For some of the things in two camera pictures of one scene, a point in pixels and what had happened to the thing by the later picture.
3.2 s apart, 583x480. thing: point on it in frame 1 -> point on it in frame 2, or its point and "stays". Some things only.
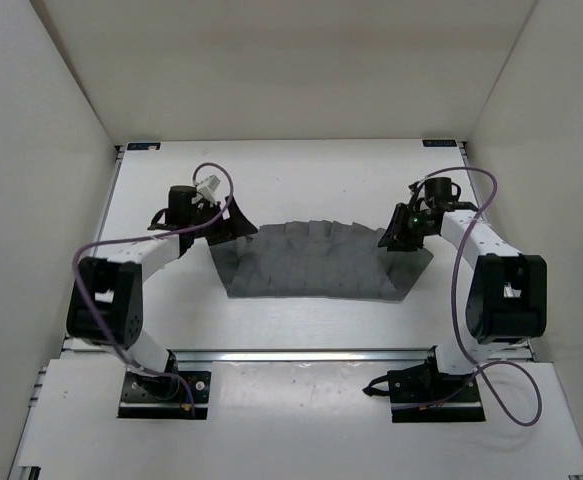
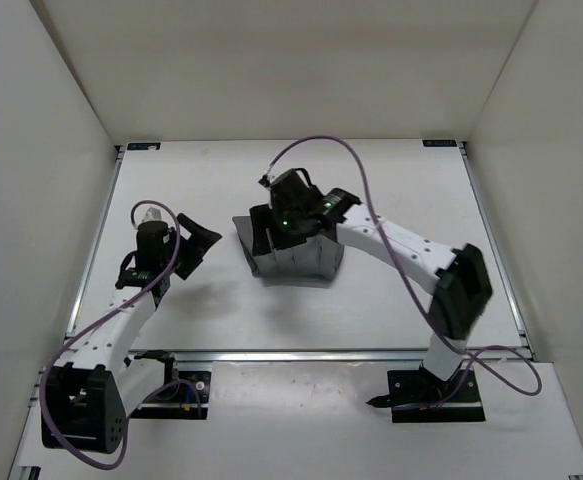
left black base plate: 173,395 stays
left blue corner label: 144,146 stays
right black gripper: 395,238 -> 265,219
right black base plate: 422,394 stays
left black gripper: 236,224 -> 199,242
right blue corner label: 440,143 stays
